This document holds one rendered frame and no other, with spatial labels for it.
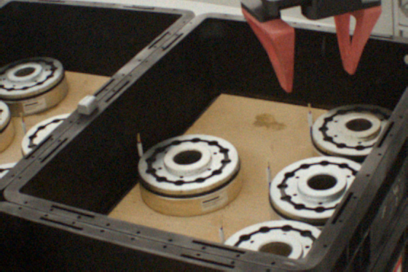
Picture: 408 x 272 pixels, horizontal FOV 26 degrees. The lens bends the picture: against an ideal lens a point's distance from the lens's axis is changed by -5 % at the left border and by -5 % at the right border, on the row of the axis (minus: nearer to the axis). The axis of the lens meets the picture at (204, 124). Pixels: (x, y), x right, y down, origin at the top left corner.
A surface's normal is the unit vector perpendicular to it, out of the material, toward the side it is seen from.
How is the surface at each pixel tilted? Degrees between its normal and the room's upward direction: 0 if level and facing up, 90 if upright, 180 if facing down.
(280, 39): 111
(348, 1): 89
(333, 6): 89
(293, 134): 0
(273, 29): 1
